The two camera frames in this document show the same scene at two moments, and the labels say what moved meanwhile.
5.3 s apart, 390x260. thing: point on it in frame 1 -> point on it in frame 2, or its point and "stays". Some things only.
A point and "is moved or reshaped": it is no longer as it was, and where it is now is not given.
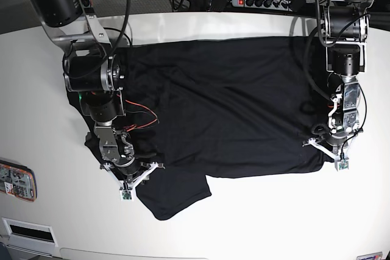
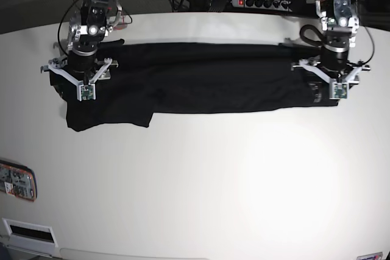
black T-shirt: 216,108 is moved or reshaped
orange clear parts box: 18,181 stays
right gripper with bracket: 337,146 -> 334,67
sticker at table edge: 378,256 stays
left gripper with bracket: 129,173 -> 82,68
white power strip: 262,2 stays
